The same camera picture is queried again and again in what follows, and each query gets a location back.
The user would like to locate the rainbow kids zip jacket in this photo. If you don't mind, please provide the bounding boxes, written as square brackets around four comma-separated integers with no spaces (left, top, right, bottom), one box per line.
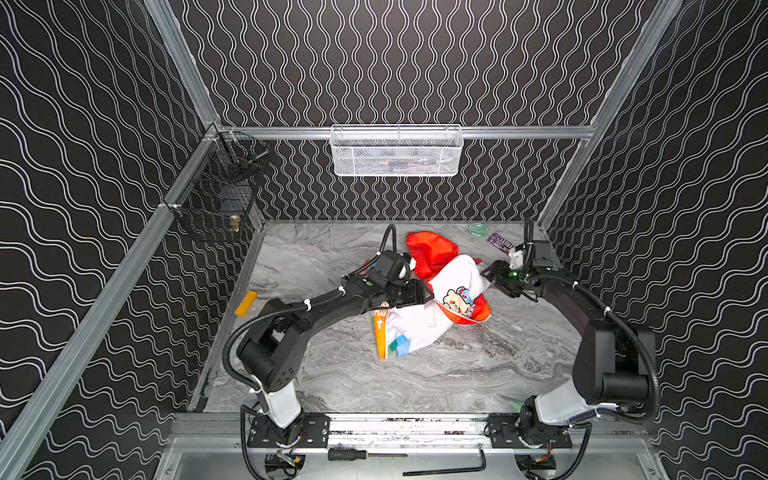
[373,232,492,360]

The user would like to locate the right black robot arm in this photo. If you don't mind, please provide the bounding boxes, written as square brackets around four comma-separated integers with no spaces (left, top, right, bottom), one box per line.
[482,241,661,427]

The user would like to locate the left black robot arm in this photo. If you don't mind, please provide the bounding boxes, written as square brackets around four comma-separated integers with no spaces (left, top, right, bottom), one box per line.
[221,250,434,430]

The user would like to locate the purple snack wrapper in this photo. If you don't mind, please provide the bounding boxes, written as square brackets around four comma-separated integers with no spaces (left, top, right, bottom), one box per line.
[487,233,516,255]

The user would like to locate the green round lid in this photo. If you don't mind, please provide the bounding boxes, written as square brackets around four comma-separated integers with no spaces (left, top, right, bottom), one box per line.
[468,223,488,238]

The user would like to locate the yellow block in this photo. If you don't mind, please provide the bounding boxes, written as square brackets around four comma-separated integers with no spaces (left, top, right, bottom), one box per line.
[235,290,258,317]

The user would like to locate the brass fitting in basket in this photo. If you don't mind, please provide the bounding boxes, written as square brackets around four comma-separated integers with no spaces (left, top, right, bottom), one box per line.
[229,215,242,234]

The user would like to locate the black allen key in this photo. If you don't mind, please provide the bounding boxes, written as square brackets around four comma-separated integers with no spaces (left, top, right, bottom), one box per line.
[402,449,487,477]

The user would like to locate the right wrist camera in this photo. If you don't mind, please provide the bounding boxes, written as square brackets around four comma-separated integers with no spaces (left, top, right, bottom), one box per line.
[508,248,525,270]

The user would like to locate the white mesh wall basket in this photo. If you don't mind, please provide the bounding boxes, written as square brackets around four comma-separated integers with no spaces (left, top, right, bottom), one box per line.
[329,124,464,177]

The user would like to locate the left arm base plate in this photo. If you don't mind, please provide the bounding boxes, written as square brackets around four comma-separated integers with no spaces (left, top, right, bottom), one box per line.
[246,413,331,449]

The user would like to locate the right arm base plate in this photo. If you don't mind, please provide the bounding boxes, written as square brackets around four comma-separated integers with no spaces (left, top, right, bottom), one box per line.
[483,414,573,449]

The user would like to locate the black handled screwdriver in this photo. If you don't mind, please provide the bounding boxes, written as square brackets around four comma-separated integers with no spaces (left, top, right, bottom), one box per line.
[327,447,408,462]

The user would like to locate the black wire wall basket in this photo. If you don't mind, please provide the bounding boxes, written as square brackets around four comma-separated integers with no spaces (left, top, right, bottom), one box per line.
[171,131,272,244]

